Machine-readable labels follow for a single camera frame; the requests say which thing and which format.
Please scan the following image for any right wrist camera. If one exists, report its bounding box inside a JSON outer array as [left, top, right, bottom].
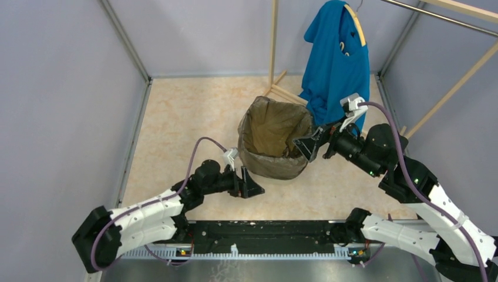
[[339, 93, 368, 132]]

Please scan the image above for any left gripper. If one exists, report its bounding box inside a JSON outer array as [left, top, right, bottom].
[[203, 164, 264, 198]]

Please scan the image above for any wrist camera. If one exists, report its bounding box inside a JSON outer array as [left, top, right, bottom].
[[339, 93, 368, 132], [222, 147, 238, 171]]

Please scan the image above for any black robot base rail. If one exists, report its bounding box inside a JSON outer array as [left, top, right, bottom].
[[171, 220, 362, 256]]

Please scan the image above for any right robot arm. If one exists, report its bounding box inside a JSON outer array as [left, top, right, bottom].
[[293, 123, 497, 281]]

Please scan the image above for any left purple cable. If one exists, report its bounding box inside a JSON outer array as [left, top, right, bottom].
[[90, 136, 230, 273]]

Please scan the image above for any blue t-shirt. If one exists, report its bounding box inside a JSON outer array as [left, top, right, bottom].
[[300, 1, 370, 126]]

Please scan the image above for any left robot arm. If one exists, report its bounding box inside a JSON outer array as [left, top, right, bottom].
[[72, 160, 265, 273]]

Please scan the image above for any wooden clothes hanger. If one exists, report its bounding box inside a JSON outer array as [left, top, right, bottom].
[[344, 4, 366, 46]]

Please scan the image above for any wooden clothes rack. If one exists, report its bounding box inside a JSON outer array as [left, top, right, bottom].
[[263, 0, 498, 141]]

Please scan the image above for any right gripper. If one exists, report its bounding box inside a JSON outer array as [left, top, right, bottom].
[[292, 113, 382, 178]]

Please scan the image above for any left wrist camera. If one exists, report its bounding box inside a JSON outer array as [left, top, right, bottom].
[[222, 147, 238, 171]]

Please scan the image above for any dark translucent trash bag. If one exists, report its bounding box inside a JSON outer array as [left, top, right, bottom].
[[238, 96, 314, 180]]

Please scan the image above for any white comb cable tray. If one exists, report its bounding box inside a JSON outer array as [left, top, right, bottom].
[[121, 244, 351, 261]]

